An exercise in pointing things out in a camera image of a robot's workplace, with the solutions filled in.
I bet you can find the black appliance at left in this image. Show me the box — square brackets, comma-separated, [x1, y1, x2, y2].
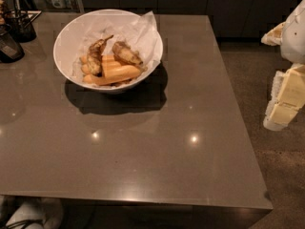
[0, 24, 24, 63]

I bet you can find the white robot base below table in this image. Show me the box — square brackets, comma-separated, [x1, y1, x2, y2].
[0, 196, 64, 229]

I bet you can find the white bowl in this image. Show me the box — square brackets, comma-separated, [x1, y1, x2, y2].
[53, 10, 163, 94]

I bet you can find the white paper liner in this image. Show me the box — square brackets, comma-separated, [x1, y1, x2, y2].
[71, 10, 163, 93]

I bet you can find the black utensil holder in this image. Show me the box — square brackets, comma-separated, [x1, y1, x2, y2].
[4, 0, 36, 43]

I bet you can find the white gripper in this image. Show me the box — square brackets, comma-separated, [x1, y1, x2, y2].
[261, 0, 305, 131]

